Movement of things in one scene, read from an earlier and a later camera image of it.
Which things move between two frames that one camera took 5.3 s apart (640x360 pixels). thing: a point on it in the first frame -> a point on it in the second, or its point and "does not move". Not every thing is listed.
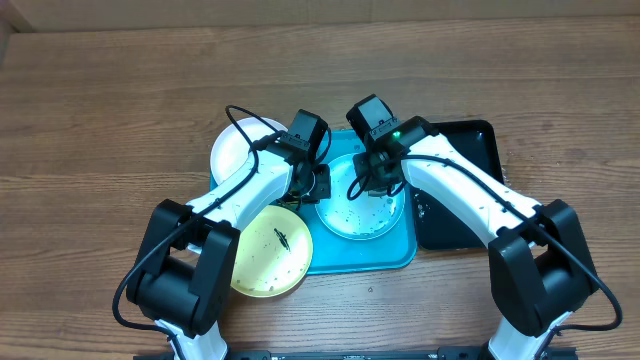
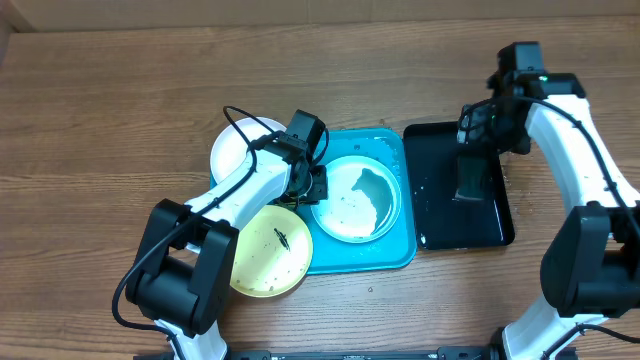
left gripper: [322, 188] does not move
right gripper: [369, 182] -> [472, 133]
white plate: [230, 149] does not move
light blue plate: [366, 217] does not move
